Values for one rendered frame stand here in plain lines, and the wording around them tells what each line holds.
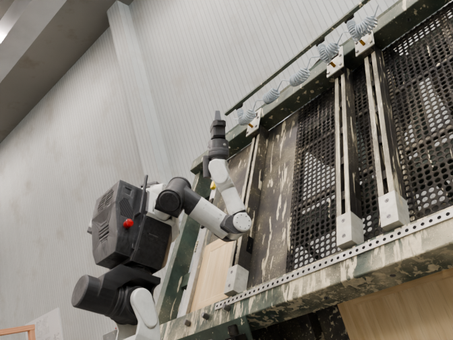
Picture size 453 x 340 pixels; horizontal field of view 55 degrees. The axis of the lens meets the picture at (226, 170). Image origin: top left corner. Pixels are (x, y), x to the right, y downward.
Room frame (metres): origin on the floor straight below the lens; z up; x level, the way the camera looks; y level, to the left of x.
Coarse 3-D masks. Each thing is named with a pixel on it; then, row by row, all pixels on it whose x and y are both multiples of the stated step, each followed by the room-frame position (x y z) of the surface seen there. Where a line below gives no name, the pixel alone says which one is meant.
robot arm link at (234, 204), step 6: (222, 192) 1.67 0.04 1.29; (228, 192) 1.66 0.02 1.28; (234, 192) 1.67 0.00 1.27; (228, 198) 1.67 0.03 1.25; (234, 198) 1.66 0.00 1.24; (240, 198) 1.69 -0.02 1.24; (228, 204) 1.67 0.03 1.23; (234, 204) 1.66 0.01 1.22; (240, 204) 1.67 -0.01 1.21; (228, 210) 1.68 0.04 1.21; (234, 210) 1.67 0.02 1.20; (240, 210) 1.67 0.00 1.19; (228, 234) 1.69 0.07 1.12; (234, 234) 1.67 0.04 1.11; (240, 234) 1.66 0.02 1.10; (234, 240) 1.73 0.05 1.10
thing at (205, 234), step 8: (216, 192) 2.43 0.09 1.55; (216, 200) 2.42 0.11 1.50; (208, 232) 2.32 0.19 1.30; (200, 240) 2.31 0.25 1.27; (208, 240) 2.31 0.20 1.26; (200, 248) 2.27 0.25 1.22; (200, 256) 2.24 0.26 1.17; (200, 264) 2.23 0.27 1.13; (192, 272) 2.23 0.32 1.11; (192, 280) 2.19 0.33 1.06; (192, 288) 2.16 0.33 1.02; (192, 296) 2.16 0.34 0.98; (184, 304) 2.15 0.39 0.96; (184, 312) 2.12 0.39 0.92
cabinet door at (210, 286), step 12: (216, 240) 2.22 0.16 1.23; (204, 252) 2.26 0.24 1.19; (216, 252) 2.18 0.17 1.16; (228, 252) 2.10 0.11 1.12; (204, 264) 2.21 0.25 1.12; (216, 264) 2.13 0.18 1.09; (228, 264) 2.05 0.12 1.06; (204, 276) 2.16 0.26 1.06; (216, 276) 2.09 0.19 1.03; (204, 288) 2.12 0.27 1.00; (216, 288) 2.04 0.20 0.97; (204, 300) 2.08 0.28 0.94; (216, 300) 2.00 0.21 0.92
